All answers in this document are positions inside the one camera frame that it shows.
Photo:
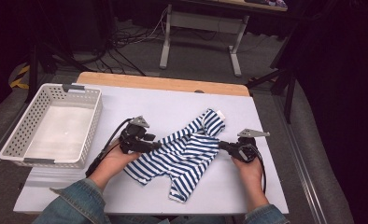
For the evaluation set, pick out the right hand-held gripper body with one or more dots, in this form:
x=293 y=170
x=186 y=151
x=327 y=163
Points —
x=247 y=149

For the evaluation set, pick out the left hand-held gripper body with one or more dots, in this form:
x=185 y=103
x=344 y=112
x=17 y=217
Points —
x=134 y=138

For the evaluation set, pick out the blue white striped shirt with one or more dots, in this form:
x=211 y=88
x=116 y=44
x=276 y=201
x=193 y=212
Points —
x=182 y=155

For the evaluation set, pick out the white perforated plastic basket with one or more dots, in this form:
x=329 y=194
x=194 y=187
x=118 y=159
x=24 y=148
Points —
x=57 y=130

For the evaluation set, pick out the person's right hand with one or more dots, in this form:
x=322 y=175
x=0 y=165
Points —
x=252 y=175

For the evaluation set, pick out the person's left hand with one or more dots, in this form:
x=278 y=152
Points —
x=113 y=163

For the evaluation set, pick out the dark round table grommet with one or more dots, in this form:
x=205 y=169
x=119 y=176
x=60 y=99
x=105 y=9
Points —
x=199 y=91

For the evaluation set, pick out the black metal stand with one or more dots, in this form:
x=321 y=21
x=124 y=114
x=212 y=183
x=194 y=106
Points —
x=288 y=84

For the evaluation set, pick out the black tripod stand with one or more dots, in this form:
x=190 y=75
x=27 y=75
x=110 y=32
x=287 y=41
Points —
x=34 y=71

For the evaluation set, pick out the grey-legged wooden desk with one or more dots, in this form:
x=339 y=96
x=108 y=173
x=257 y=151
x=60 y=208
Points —
x=204 y=21

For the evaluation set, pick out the yellow black hazard tape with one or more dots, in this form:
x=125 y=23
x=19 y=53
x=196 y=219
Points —
x=20 y=77

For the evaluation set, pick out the colourful item on desk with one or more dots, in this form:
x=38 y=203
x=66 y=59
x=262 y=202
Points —
x=277 y=3

